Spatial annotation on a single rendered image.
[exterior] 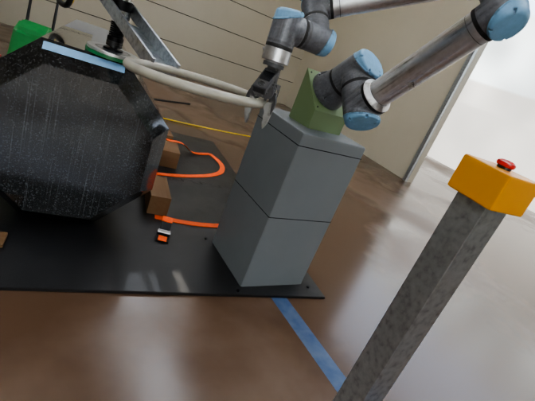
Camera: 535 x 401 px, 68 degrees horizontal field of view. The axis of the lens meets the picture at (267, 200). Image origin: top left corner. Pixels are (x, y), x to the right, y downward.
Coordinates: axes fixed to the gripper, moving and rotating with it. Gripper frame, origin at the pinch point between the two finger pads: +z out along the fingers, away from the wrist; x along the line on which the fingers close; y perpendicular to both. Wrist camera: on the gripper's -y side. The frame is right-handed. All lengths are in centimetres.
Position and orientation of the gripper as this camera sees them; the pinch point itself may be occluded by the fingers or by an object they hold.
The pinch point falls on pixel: (254, 122)
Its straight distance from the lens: 135.7
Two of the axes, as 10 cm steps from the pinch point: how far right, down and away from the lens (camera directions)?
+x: -9.2, -3.6, 1.4
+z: -3.1, 9.0, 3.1
